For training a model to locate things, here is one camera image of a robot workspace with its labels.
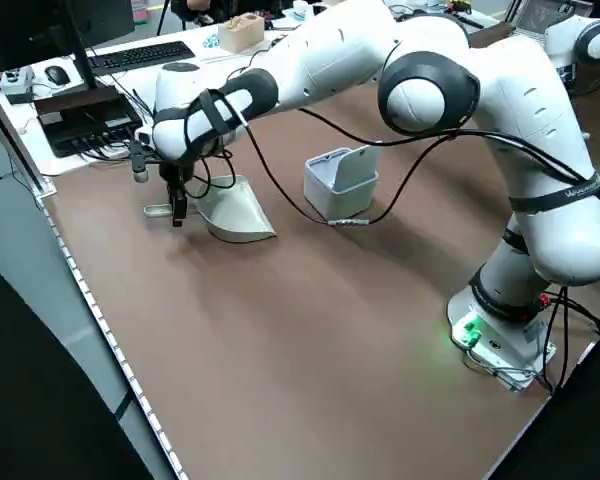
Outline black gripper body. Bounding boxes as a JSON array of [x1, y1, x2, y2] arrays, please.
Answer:
[[157, 159, 197, 194]]

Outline pale grey plastic dustpan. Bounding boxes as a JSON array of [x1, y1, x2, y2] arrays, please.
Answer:
[[143, 174, 279, 245]]

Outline white trash can flip lid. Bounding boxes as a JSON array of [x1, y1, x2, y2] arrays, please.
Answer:
[[303, 146, 381, 217]]

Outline black hub box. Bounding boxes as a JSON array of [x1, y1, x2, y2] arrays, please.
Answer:
[[35, 93, 145, 159]]

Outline clear table edge strip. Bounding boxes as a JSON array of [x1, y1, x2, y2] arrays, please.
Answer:
[[0, 69, 189, 480]]

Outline black keyboard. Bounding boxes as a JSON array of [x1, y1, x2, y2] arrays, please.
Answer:
[[87, 40, 197, 76]]

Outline white side desk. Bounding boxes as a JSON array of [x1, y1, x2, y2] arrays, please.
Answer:
[[0, 0, 501, 176]]

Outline person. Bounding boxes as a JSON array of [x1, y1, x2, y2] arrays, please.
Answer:
[[172, 0, 241, 25]]

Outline small white device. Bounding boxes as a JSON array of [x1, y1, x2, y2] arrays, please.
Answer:
[[0, 67, 35, 105]]

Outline black monitor with stand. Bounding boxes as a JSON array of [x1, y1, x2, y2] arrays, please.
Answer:
[[0, 0, 136, 117]]

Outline grey laptop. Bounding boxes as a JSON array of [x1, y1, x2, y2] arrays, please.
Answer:
[[517, 0, 597, 36]]

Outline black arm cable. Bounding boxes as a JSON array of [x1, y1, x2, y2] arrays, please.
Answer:
[[182, 88, 600, 231]]

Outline black base cables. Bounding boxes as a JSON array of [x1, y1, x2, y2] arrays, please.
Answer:
[[534, 284, 600, 396]]

